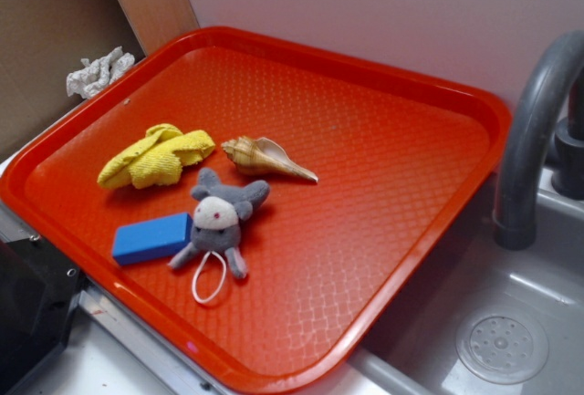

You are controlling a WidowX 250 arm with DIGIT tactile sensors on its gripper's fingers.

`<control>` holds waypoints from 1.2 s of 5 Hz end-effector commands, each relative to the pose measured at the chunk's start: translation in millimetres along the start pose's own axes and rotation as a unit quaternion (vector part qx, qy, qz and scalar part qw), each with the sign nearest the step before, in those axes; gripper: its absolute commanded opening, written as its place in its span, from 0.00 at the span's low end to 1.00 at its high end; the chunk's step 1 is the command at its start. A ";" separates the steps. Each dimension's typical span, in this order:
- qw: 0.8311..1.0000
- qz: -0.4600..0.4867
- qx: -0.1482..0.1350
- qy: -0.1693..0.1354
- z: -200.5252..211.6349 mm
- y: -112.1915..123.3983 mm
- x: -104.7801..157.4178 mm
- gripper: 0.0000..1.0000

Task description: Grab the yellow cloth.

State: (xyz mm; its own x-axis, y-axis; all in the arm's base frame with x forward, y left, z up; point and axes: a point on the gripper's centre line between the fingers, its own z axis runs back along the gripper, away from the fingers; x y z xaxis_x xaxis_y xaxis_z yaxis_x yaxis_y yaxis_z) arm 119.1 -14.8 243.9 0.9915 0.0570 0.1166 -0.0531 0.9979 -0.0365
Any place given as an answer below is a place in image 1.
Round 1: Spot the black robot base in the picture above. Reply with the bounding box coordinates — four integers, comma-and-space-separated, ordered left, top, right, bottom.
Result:
1, 237, 85, 394

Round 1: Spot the yellow cloth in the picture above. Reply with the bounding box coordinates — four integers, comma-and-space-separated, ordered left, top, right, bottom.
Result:
97, 123, 215, 190

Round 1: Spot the tan conch seashell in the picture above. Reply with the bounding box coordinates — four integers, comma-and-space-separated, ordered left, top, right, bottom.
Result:
221, 136, 319, 182

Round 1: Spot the grey plush toy animal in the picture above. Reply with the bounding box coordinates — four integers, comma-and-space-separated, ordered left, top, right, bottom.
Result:
169, 168, 271, 305

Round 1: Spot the red plastic tray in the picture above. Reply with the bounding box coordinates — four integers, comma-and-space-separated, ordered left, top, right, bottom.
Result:
1, 27, 511, 394

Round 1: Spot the blue rectangular block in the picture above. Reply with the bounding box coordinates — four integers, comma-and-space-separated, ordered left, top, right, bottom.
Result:
112, 213, 193, 265

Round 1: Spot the crumpled white paper towel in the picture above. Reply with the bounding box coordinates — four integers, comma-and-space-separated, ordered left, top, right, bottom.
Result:
66, 47, 135, 99

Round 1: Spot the grey toy faucet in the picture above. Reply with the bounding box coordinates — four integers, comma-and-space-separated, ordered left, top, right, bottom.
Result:
493, 30, 583, 250

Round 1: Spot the grey toy sink basin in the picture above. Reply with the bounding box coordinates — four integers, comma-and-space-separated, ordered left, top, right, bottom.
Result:
349, 170, 583, 394

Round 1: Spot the black faucet knob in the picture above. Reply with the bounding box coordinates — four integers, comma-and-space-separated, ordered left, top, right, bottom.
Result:
552, 73, 583, 200

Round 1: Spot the brown cardboard panel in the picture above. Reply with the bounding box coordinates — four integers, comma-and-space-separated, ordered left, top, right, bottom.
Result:
1, 0, 144, 159

